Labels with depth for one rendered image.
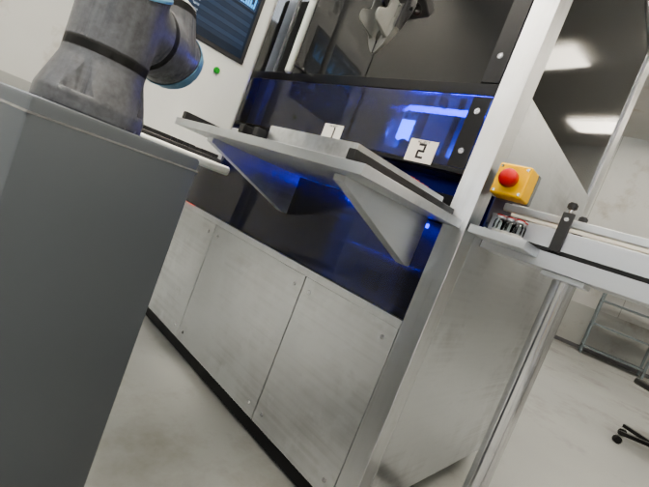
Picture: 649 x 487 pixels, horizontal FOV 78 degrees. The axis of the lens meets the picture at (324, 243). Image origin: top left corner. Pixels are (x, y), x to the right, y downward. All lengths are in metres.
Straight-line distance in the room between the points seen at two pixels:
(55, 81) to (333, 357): 0.87
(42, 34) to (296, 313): 3.85
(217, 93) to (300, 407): 1.10
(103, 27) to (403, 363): 0.87
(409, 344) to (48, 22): 4.23
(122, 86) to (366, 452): 0.93
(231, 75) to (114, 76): 0.97
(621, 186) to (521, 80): 9.56
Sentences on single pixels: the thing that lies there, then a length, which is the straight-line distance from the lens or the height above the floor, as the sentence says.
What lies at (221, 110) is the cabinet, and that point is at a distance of 1.61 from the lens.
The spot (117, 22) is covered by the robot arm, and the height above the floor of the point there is 0.92.
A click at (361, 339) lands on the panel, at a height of 0.50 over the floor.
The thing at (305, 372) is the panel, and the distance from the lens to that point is 1.22.
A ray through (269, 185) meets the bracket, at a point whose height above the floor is 0.80.
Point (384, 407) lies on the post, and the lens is 1.07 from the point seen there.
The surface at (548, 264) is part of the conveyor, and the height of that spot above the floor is 0.85.
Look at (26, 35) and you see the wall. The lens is 4.60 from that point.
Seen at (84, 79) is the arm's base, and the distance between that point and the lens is 0.69.
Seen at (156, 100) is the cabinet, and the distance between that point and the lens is 1.54.
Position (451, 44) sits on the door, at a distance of 1.24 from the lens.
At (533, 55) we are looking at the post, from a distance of 1.11.
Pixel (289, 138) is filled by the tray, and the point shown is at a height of 0.90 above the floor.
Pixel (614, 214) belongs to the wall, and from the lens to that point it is 10.46.
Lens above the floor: 0.79
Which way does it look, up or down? 4 degrees down
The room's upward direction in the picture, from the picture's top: 21 degrees clockwise
